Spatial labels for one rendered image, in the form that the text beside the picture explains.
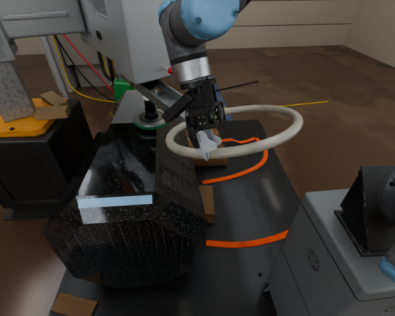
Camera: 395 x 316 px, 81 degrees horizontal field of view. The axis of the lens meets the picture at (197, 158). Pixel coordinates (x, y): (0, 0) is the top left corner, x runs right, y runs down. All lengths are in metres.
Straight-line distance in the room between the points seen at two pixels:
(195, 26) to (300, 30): 6.61
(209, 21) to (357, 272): 0.82
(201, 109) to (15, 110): 1.57
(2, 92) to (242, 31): 5.44
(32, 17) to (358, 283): 1.95
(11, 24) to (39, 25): 0.13
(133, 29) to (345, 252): 1.19
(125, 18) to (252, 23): 5.48
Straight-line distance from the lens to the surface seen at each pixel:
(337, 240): 0.98
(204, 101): 0.57
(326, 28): 7.35
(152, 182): 1.08
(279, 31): 6.79
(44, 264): 2.05
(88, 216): 1.11
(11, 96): 1.94
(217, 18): 0.44
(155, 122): 1.40
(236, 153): 0.64
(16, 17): 1.81
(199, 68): 0.56
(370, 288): 0.93
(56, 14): 1.80
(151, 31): 1.23
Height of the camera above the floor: 1.58
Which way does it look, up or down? 39 degrees down
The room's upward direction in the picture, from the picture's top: straight up
